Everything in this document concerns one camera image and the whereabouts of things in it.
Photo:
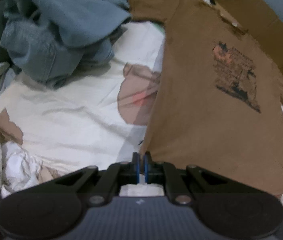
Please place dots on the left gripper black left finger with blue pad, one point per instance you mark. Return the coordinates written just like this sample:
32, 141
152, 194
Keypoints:
94, 187

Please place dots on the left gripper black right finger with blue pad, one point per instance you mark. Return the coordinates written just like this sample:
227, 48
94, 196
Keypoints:
184, 187

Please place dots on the brown printed t-shirt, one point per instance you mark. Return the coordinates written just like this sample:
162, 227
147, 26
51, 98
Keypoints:
220, 100

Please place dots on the crumpled white cloth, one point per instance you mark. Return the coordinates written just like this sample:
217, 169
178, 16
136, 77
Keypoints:
20, 170

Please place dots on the blue denim jeans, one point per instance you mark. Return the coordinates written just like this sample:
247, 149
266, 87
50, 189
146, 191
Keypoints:
40, 53

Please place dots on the blue-grey sweatshirt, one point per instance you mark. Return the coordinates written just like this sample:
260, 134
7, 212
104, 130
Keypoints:
80, 23

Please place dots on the large brown cardboard sheet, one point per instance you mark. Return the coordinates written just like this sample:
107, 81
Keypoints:
261, 22

